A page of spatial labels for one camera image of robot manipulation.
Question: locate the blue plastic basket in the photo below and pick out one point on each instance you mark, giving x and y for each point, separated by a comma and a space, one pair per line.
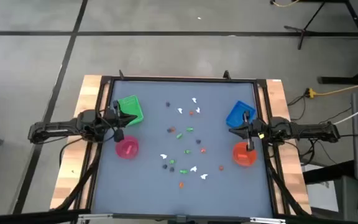
236, 113

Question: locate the large orange translucent toy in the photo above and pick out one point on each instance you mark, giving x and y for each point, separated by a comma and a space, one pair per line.
181, 185

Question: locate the green plastic basket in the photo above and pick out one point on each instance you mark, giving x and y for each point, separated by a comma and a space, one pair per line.
132, 107

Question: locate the black frame clamp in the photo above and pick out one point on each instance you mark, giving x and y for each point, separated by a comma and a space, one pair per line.
227, 75
121, 75

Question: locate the green block toy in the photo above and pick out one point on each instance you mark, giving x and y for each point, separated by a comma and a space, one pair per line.
183, 171

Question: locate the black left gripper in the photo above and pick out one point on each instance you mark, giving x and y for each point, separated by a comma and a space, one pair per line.
108, 120

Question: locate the aluminium extrusion bar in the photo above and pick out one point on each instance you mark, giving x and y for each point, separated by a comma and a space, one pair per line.
98, 215

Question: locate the orange plastic bowl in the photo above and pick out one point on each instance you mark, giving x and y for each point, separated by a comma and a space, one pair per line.
242, 160

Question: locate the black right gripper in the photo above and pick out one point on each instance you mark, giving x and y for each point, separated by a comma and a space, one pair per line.
258, 130

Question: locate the grey-blue table mat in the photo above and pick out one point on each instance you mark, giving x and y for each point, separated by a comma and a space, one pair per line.
154, 193

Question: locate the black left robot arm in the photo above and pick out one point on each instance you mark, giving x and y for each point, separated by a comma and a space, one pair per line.
57, 128

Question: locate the pink plastic bowl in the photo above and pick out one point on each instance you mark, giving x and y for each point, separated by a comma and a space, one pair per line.
127, 154

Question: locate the black tripod stand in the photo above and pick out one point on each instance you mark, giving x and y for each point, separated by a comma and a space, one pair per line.
303, 31

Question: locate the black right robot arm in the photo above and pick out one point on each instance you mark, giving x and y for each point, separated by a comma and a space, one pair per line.
309, 131

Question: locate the black desk leg frame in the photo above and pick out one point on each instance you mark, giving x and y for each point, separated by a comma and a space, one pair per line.
334, 80

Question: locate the small white ghost figure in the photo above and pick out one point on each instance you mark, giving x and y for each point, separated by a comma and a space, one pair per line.
198, 109
194, 99
204, 176
163, 156
193, 169
180, 110

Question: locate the small green skeleton figure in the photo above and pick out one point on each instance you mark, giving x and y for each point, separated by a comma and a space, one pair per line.
187, 151
190, 128
171, 161
179, 136

